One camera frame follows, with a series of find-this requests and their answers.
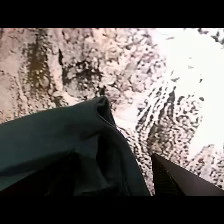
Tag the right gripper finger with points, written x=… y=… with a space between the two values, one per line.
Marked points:
x=180 y=183

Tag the dark green shirt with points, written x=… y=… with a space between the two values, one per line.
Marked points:
x=60 y=140

